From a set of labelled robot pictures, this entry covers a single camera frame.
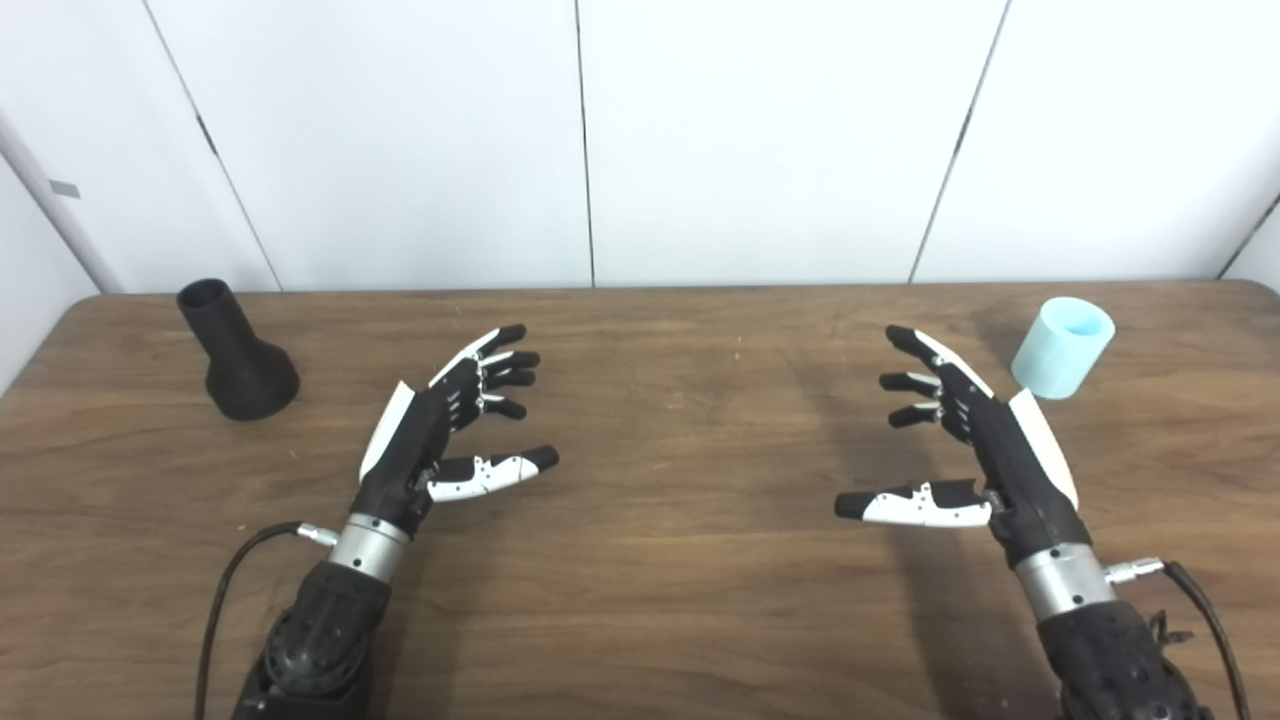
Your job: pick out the light blue cylinder cup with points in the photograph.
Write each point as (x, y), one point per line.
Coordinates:
(1060, 350)

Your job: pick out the black funnel-shaped nozzle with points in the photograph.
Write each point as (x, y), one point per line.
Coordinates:
(240, 365)

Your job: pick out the white and black right hand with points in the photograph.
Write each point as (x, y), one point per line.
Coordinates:
(1010, 460)

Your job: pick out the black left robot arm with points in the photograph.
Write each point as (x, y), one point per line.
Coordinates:
(320, 630)

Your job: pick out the white and black left hand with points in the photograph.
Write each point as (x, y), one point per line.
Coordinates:
(410, 450)

